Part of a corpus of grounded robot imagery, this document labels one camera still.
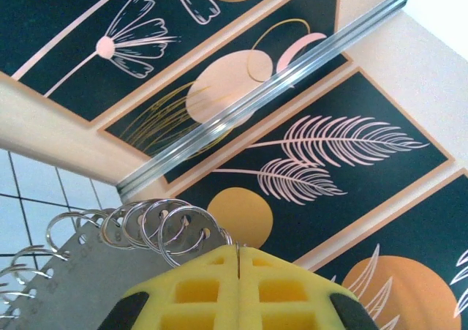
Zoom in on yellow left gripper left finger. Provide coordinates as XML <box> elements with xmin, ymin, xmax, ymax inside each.
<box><xmin>98</xmin><ymin>246</ymin><xmax>241</xmax><ymax>330</ymax></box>

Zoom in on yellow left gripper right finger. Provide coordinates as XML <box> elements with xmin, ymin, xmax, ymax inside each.
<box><xmin>239</xmin><ymin>247</ymin><xmax>380</xmax><ymax>330</ymax></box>

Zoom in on feather and oval art panel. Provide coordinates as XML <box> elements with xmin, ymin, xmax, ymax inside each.
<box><xmin>162</xmin><ymin>67</ymin><xmax>456</xmax><ymax>271</ymax></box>

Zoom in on leaf wall art panel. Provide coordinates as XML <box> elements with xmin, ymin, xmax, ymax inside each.
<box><xmin>294</xmin><ymin>168</ymin><xmax>468</xmax><ymax>330</ymax></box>

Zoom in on aluminium corner post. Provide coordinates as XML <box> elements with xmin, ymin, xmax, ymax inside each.
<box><xmin>116</xmin><ymin>0</ymin><xmax>410</xmax><ymax>203</ymax></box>

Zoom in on flower wall art panel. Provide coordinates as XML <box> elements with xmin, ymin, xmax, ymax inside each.
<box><xmin>0</xmin><ymin>0</ymin><xmax>322</xmax><ymax>129</ymax></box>

